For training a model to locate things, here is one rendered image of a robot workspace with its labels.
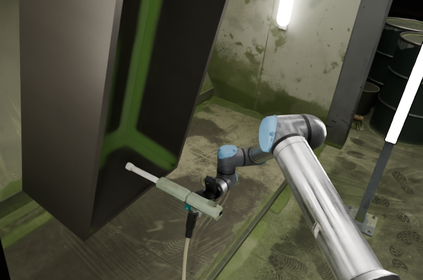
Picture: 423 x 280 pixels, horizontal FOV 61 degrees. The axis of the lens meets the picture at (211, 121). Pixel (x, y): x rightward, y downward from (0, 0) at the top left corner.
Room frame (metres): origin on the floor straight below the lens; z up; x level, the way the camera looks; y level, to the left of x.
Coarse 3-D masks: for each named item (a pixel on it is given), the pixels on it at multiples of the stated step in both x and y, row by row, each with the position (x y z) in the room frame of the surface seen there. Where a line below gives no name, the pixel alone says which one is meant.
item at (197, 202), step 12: (132, 168) 1.29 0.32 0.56; (156, 180) 1.23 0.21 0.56; (168, 180) 1.23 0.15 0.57; (168, 192) 1.18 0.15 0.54; (180, 192) 1.16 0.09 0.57; (192, 192) 1.17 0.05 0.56; (192, 204) 1.12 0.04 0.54; (204, 204) 1.10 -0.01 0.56; (216, 204) 1.10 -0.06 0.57; (192, 216) 1.12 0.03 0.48; (216, 216) 1.07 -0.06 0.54; (192, 228) 1.12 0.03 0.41
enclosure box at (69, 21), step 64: (64, 0) 0.94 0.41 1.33; (128, 0) 1.44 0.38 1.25; (192, 0) 1.47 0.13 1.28; (64, 64) 0.95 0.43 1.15; (128, 64) 1.53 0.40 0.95; (192, 64) 1.46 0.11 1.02; (64, 128) 0.96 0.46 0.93; (128, 128) 1.62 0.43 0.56; (64, 192) 0.98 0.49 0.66; (128, 192) 1.23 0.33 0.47
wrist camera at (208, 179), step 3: (207, 177) 1.25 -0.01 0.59; (210, 177) 1.25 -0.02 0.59; (207, 180) 1.24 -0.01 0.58; (210, 180) 1.24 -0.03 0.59; (213, 180) 1.24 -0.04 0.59; (207, 183) 1.24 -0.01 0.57; (210, 183) 1.23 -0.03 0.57; (213, 183) 1.23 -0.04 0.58; (207, 186) 1.26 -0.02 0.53; (210, 186) 1.24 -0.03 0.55; (213, 186) 1.24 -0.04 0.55; (216, 186) 1.26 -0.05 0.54; (210, 189) 1.26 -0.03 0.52; (213, 189) 1.24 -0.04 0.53; (216, 189) 1.27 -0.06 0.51; (213, 192) 1.25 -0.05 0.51; (216, 192) 1.27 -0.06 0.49
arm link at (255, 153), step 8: (312, 120) 1.05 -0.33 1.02; (320, 120) 1.09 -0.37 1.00; (312, 128) 1.02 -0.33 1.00; (320, 128) 1.04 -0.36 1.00; (312, 136) 1.01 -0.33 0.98; (320, 136) 1.03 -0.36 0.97; (312, 144) 1.02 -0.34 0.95; (320, 144) 1.06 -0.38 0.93; (248, 152) 1.44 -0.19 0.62; (256, 152) 1.36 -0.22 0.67; (264, 152) 1.30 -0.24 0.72; (248, 160) 1.42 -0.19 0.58; (256, 160) 1.38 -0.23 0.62; (264, 160) 1.35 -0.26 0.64
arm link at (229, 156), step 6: (222, 150) 1.41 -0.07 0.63; (228, 150) 1.41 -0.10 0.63; (234, 150) 1.42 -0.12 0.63; (240, 150) 1.44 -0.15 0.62; (222, 156) 1.40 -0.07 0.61; (228, 156) 1.39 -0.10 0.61; (234, 156) 1.41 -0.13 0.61; (240, 156) 1.42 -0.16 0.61; (222, 162) 1.39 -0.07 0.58; (228, 162) 1.39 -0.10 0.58; (234, 162) 1.40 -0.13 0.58; (240, 162) 1.41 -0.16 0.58; (222, 168) 1.39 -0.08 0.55; (228, 168) 1.38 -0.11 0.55; (234, 168) 1.40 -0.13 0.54; (222, 174) 1.38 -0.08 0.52; (228, 174) 1.38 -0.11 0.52
